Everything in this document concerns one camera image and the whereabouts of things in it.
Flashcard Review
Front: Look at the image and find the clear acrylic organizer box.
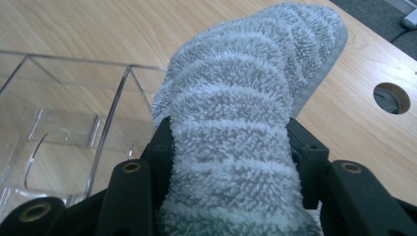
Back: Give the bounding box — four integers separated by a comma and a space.
0, 48, 168, 224

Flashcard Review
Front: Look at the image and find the white power strip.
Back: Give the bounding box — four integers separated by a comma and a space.
401, 9, 417, 31

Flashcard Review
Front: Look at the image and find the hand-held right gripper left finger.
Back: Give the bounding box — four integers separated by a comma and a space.
141, 116, 175, 210

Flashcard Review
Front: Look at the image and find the thick black floor cable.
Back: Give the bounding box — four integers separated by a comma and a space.
388, 28, 412, 44

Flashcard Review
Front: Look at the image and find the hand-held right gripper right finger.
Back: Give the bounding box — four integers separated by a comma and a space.
286, 117, 330, 209

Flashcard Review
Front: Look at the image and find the grey striped fluffy sock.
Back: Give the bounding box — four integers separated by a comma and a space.
150, 2, 349, 236

